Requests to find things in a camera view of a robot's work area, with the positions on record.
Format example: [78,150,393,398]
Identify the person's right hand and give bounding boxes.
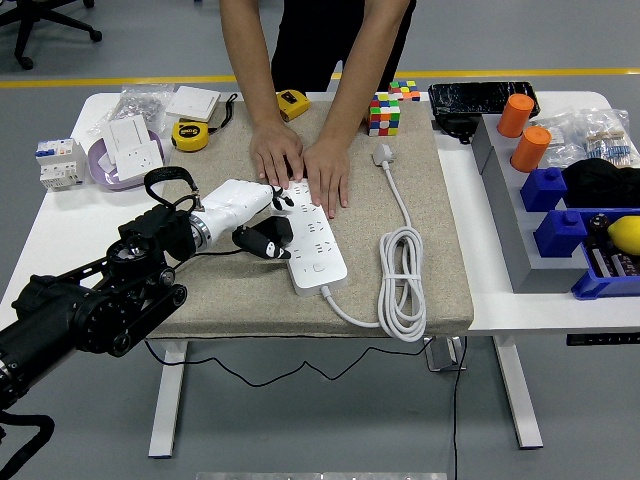
[248,121,305,190]

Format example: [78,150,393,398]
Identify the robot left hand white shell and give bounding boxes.
[197,178,296,260]

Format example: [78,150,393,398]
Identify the person's left hand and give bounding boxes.
[301,137,351,220]

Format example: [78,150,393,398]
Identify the black plug adapter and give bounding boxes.
[249,215,295,246]

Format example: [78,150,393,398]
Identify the white power strip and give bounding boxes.
[272,180,350,299]

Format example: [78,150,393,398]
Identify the thin black plug cord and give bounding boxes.
[143,247,431,387]

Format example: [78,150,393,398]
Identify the boxy yellow tape measure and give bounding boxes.
[277,89,311,123]

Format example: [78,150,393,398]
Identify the grey-brown mat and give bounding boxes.
[149,99,475,340]

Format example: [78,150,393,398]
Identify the large rubik's cube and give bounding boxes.
[368,92,403,137]

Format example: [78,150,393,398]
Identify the round yellow tape measure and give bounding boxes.
[171,119,210,153]

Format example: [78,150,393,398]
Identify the small rubik's cube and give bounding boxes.
[388,79,421,103]

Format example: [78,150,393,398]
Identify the person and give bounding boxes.
[269,0,418,94]

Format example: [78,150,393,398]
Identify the purple bowl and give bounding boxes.
[87,130,169,192]

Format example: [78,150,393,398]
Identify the black adapter box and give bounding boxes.
[432,115,479,146]

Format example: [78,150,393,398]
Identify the clear bag of screws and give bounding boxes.
[88,84,175,136]

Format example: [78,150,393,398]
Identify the black glossy tray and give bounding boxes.
[428,81,542,121]

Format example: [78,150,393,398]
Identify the white circuit breaker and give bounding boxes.
[35,138,89,192]

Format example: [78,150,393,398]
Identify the orange cylinder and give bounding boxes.
[509,125,553,174]
[496,93,536,139]

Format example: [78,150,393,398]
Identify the grey stepped block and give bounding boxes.
[471,115,591,295]

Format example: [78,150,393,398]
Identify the small blue block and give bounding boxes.
[519,167,569,214]

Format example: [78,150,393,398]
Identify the white table leg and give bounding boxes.
[148,339,189,459]
[492,335,544,450]

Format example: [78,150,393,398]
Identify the clear bag with parts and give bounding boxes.
[532,112,591,169]

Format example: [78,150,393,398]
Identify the large blue block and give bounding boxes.
[533,208,591,259]

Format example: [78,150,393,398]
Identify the black cloth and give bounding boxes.
[560,158,640,210]

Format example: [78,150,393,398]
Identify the black office chair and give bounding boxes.
[0,0,104,71]

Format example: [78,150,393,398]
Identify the clear bag of resistors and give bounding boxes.
[574,107,634,169]

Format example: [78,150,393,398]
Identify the blue plastic bin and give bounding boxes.
[571,208,640,301]

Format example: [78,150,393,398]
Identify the dark cylindrical parts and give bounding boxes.
[592,244,640,279]

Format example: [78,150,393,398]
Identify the yellow lemon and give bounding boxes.
[607,215,640,257]

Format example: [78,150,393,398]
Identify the black table control panel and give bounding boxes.
[566,332,640,347]

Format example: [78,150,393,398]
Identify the white power strip cord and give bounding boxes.
[319,143,429,344]

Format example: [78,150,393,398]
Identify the black wrist strap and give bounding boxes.
[209,93,239,135]

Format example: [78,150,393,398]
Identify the white flat switch box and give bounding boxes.
[164,85,222,121]

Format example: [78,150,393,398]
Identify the white wall socket panel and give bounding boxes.
[107,141,166,184]

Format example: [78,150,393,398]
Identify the white wall switch panel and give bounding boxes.
[102,117,154,156]

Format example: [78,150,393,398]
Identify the silver metal bracket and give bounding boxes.
[423,335,467,374]

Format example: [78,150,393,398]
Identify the black hanging cable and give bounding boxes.
[451,335,470,480]

